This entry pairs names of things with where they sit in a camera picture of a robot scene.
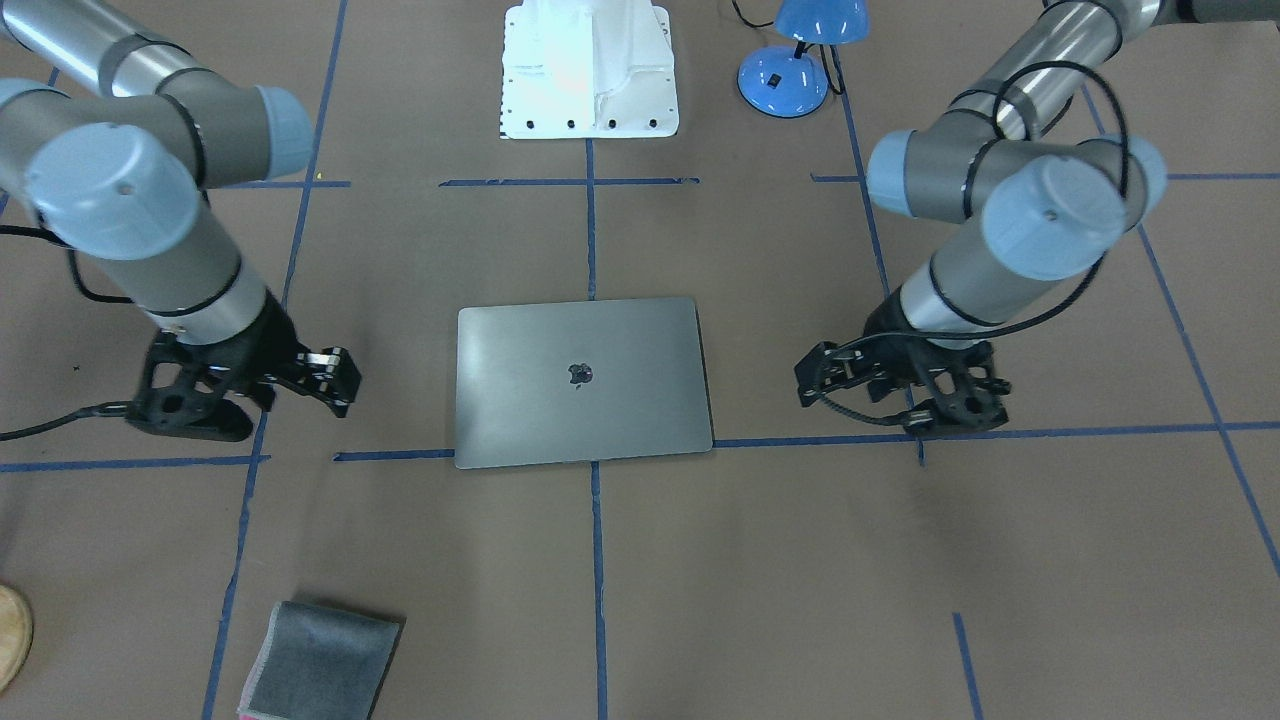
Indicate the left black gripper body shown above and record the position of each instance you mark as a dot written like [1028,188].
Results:
[889,330]

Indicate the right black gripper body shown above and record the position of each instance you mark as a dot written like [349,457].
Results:
[262,342]

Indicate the grey laptop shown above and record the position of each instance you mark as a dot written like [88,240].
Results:
[579,382]

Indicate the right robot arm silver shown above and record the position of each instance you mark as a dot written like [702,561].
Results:
[121,176]

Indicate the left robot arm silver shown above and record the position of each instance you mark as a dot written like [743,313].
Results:
[1029,214]

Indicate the folded grey cloth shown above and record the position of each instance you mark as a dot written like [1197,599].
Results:
[317,662]

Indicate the blue desk lamp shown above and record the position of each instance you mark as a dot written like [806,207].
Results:
[791,81]

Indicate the wooden mug tree stand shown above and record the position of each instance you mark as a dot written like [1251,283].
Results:
[17,632]

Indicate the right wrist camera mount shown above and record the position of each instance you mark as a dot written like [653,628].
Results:
[183,389]

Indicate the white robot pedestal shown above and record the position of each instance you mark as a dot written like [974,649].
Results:
[588,69]

